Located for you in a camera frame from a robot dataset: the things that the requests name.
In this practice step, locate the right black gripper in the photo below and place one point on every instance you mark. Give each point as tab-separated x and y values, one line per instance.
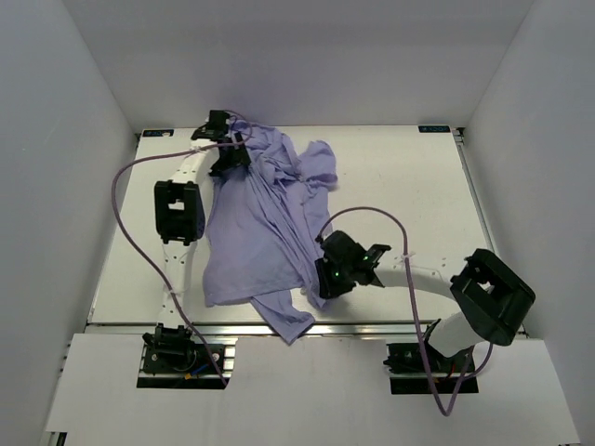
329	287

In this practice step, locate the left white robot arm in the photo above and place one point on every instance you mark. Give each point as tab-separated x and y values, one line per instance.
180	214

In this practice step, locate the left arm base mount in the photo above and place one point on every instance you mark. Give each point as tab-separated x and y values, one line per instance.
172	359

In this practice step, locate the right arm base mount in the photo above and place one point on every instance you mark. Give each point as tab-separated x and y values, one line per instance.
406	372

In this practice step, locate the blue table label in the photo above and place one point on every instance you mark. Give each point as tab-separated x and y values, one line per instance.
431	129
157	133

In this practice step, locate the right blue table label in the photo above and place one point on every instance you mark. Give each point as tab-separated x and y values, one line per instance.
431	129

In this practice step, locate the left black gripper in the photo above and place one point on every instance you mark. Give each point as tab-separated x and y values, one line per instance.
239	158

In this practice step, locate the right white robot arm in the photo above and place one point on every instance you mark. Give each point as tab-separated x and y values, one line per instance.
493	300

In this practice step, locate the left blue table label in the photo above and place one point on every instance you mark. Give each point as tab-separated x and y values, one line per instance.
157	133

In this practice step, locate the purple jacket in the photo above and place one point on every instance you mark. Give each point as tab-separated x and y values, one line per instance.
262	228

